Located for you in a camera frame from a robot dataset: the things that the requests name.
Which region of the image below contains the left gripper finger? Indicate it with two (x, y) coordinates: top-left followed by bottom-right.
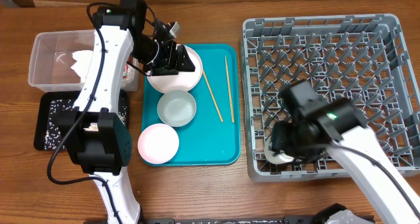
(152, 68), (179, 76)
(177, 45), (196, 72)

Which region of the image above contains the white cup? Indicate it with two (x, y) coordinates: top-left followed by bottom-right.
(264, 137), (295, 165)

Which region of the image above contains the red snack wrapper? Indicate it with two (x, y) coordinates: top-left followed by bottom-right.
(123, 57), (132, 79)

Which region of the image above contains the grey bowl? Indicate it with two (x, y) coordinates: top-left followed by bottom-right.
(157, 90), (197, 127)

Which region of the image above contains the small white plate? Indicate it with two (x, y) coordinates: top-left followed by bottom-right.
(138, 123), (180, 164)

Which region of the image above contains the white napkin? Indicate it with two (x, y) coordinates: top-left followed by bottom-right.
(71, 50), (93, 83)

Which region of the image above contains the pile of white rice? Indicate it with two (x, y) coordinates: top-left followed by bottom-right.
(44, 97), (127, 150)

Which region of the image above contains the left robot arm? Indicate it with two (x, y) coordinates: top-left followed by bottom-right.
(58, 0), (199, 223)

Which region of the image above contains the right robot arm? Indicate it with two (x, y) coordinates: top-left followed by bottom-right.
(264, 80), (419, 223)

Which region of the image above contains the grey dishwasher rack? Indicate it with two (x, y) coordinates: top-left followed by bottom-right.
(241, 14), (419, 182)

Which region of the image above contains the clear plastic waste bin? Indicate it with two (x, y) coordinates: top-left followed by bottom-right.
(28, 26), (139, 92)

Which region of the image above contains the black food waste tray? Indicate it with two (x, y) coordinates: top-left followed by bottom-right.
(33, 89), (129, 152)

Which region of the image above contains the large white plate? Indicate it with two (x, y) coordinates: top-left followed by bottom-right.
(146, 45), (203, 93)

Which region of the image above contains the left wooden chopstick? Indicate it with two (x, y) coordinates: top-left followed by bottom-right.
(202, 68), (224, 123)

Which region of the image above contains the wooden chopstick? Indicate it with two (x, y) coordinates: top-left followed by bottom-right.
(202, 68), (224, 123)
(224, 55), (235, 123)

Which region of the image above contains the right wooden chopstick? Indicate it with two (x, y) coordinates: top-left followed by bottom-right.
(224, 55), (235, 123)

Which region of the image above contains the teal serving tray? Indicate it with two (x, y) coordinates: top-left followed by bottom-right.
(142, 44), (241, 166)

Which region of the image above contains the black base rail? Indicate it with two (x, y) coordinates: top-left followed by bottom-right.
(83, 202), (375, 224)

